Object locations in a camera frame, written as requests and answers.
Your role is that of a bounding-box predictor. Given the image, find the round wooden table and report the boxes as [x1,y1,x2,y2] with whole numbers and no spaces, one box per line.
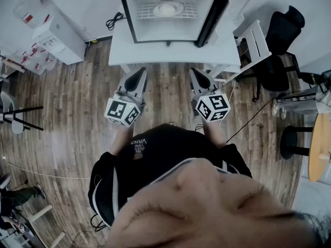
[307,112,331,183]

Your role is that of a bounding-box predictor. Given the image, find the person's black shirt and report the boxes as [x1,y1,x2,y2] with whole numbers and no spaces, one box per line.
[87,123,253,228]

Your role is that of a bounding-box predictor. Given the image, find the white round plate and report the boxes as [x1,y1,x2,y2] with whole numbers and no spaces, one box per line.
[152,1,185,18]

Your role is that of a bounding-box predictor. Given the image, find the black headset cable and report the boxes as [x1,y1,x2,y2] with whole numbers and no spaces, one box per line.
[90,213,108,232]

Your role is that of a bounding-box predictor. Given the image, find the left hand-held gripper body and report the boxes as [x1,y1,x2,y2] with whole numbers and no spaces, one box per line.
[104,88,147,128]

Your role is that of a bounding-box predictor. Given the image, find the white water dispenser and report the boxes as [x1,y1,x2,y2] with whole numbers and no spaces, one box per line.
[32,15,86,66]

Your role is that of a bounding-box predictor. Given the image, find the black office chair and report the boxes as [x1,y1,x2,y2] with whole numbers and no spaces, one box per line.
[239,5,306,103]

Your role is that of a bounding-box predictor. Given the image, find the person's head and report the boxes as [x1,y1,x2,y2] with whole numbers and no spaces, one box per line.
[106,158,331,248]

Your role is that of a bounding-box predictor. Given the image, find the thin white floor cable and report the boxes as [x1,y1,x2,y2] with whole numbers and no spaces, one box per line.
[2,156,91,180]

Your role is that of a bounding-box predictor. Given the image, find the black round stool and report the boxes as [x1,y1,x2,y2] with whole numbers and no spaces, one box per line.
[280,125,314,161]

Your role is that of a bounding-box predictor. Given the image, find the person's left forearm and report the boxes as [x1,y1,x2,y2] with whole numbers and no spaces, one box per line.
[110,124,135,157]

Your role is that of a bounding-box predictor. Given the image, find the person's right forearm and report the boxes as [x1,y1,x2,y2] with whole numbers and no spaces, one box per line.
[201,117,229,149]

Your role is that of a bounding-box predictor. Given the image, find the clear boxes with red clips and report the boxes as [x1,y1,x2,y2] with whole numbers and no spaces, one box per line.
[15,42,56,76]

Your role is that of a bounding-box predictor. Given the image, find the black mini fridge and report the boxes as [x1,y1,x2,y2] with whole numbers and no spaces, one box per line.
[117,0,260,49]

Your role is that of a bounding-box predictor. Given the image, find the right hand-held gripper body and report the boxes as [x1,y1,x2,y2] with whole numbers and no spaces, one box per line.
[190,86,232,123]

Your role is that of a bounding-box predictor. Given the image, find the black coiled power cable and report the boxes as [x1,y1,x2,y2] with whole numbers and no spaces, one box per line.
[105,11,125,32]

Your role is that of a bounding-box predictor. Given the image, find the grey chair with black legs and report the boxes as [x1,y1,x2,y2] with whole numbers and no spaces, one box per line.
[0,90,44,135]

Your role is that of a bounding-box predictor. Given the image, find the thin black floor cable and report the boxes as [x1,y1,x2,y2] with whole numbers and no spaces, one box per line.
[226,93,288,144]

